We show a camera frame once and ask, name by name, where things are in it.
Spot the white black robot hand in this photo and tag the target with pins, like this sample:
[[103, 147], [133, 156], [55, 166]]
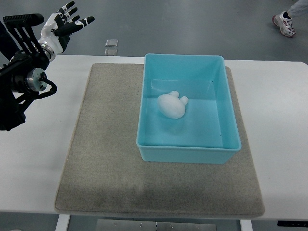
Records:
[[55, 35]]

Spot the white bunny toy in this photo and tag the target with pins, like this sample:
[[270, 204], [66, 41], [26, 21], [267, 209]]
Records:
[[171, 106]]

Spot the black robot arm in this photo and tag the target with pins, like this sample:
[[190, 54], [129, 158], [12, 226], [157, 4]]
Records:
[[23, 79]]

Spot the blue plastic box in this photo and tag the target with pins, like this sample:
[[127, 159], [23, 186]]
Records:
[[186, 113]]

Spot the upper floor outlet plate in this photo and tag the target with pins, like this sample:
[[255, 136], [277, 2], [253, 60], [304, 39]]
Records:
[[111, 43]]

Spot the floor outlet plate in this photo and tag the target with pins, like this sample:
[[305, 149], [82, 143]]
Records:
[[111, 43], [110, 52]]

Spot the lower floor outlet plate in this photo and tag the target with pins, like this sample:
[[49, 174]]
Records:
[[110, 52]]

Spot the grey felt mat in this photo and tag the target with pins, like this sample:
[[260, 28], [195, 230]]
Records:
[[104, 173]]

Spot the white table leg left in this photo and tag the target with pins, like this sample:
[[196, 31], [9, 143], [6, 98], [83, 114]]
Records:
[[62, 222]]

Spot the white table leg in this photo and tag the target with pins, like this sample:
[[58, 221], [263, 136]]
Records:
[[62, 222], [246, 225]]

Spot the person's white red sneaker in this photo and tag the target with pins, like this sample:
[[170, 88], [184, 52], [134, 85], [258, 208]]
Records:
[[285, 24]]

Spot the person's grey trouser leg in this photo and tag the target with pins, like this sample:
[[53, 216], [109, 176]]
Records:
[[298, 9]]

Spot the white table leg right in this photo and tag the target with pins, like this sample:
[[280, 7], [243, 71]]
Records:
[[246, 225]]

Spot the metal table base plate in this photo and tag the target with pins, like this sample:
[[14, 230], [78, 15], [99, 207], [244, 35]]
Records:
[[131, 225]]

